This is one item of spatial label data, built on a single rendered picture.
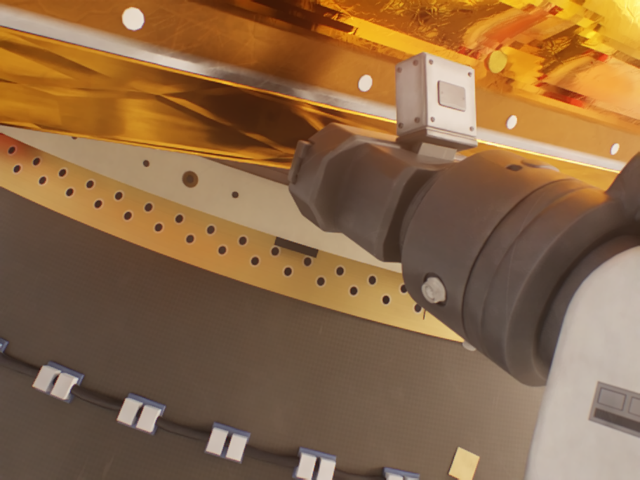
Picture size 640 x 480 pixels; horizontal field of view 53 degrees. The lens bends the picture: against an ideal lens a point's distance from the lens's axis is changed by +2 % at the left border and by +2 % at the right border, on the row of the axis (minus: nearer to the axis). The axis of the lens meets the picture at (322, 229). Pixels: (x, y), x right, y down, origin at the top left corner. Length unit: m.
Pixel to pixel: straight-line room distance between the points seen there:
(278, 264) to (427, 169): 0.31
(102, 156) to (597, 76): 0.42
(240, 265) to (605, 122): 0.36
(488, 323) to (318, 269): 0.35
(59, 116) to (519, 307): 0.24
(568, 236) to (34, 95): 0.25
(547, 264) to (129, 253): 0.45
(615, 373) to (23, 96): 0.28
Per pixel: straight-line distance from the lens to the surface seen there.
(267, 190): 0.54
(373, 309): 0.60
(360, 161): 0.32
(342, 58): 0.41
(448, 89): 0.36
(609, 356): 0.22
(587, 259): 0.26
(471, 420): 0.65
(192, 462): 0.61
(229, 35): 0.37
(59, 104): 0.35
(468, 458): 0.65
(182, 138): 0.38
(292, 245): 0.57
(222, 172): 0.55
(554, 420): 0.22
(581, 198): 0.27
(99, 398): 0.61
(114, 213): 0.64
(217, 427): 0.60
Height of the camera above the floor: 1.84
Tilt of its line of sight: 17 degrees down
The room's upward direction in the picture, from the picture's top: 18 degrees clockwise
